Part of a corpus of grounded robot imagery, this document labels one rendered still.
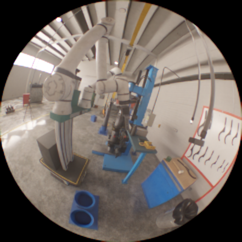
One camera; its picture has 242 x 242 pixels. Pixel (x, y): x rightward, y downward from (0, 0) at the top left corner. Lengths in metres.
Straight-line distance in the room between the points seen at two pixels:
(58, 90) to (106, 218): 1.72
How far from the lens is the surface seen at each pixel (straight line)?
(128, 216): 1.72
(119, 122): 1.83
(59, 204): 1.69
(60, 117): 0.62
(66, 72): 0.46
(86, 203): 1.47
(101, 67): 0.62
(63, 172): 1.51
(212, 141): 2.26
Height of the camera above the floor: 1.60
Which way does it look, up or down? 14 degrees down
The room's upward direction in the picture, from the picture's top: 18 degrees clockwise
